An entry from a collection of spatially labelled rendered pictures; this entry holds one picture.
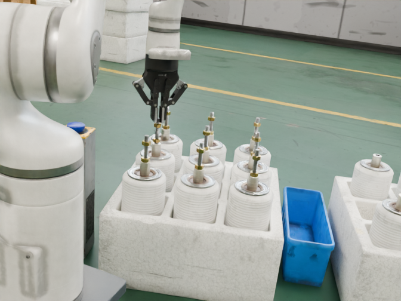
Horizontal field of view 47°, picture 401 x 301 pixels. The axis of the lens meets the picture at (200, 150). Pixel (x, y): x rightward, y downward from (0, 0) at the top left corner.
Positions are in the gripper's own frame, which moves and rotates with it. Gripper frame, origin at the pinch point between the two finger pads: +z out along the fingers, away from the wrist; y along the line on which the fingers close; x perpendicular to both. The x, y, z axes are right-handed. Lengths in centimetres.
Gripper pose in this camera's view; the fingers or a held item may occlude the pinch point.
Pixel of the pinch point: (158, 114)
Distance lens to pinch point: 110.1
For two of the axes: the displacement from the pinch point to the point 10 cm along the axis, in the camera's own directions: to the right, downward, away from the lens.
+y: -9.4, 0.3, -3.4
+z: -0.9, 9.3, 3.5
